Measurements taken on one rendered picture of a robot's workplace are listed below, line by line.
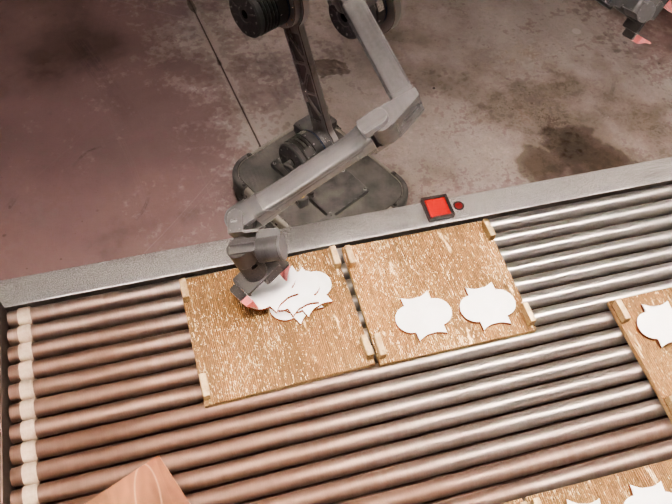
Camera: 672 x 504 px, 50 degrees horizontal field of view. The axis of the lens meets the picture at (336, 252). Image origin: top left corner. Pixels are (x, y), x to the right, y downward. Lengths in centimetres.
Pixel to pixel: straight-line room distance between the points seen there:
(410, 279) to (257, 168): 128
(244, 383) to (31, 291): 60
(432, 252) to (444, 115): 177
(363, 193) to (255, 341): 127
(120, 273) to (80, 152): 163
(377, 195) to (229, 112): 98
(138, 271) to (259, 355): 41
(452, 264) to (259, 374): 59
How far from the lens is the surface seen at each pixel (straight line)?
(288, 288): 178
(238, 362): 174
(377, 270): 187
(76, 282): 194
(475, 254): 195
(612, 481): 177
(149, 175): 334
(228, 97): 364
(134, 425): 173
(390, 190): 295
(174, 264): 192
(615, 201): 222
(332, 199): 287
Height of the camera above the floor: 250
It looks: 55 degrees down
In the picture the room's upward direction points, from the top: 5 degrees clockwise
